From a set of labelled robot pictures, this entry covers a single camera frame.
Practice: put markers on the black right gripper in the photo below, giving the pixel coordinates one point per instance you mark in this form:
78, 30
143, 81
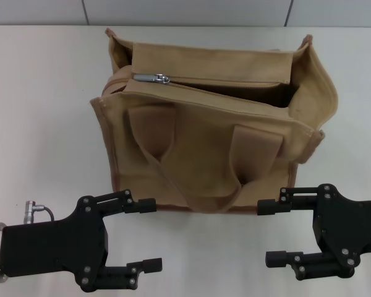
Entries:
349, 226

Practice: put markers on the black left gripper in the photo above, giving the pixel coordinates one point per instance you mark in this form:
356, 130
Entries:
55, 244

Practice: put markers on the khaki canvas food bag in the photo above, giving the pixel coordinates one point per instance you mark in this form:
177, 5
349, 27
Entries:
204, 145

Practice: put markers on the silver metal zipper pull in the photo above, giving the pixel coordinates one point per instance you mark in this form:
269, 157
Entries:
148, 77

